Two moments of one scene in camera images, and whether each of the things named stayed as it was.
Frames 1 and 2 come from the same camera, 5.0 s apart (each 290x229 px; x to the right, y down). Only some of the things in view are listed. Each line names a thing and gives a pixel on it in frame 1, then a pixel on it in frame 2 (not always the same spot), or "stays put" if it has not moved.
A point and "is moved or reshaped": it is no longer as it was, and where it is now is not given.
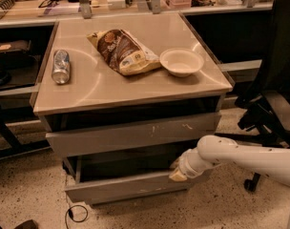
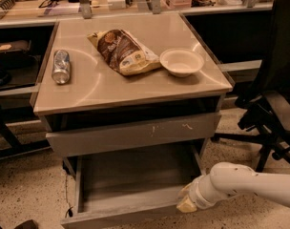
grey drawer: [100, 178] is moved or reshaped
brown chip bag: [124, 52] stays put
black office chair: [271, 103] stays put
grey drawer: [129, 135] stays put
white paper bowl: [181, 62] stays put
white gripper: [185, 166] to [196, 195]
